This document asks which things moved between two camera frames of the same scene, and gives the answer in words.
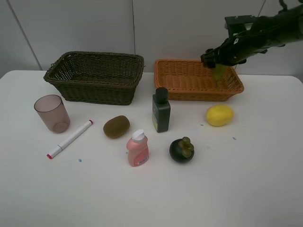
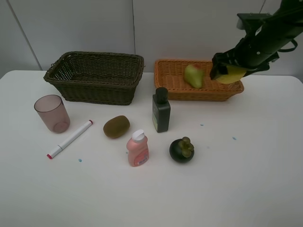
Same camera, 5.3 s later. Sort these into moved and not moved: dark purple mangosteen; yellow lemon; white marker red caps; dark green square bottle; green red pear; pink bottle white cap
Moved: yellow lemon; green red pear
Not moved: dark purple mangosteen; white marker red caps; pink bottle white cap; dark green square bottle
